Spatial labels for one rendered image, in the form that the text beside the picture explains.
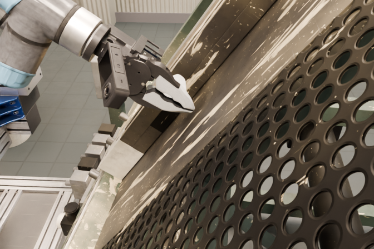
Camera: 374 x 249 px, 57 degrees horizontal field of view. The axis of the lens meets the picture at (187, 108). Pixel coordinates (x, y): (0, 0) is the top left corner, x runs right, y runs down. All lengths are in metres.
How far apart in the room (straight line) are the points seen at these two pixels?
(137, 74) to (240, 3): 0.22
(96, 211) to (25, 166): 1.60
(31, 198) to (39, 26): 1.41
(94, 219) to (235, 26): 0.54
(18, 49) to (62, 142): 1.93
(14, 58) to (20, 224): 1.28
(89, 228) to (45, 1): 0.50
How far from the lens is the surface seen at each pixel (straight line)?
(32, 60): 0.65
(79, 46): 0.60
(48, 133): 2.66
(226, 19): 0.64
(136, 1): 4.31
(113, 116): 1.59
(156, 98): 0.61
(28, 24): 0.62
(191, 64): 0.68
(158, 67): 0.58
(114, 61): 0.56
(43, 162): 2.43
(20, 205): 1.93
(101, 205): 0.89
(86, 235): 0.84
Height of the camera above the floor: 1.57
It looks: 35 degrees down
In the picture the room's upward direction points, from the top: straight up
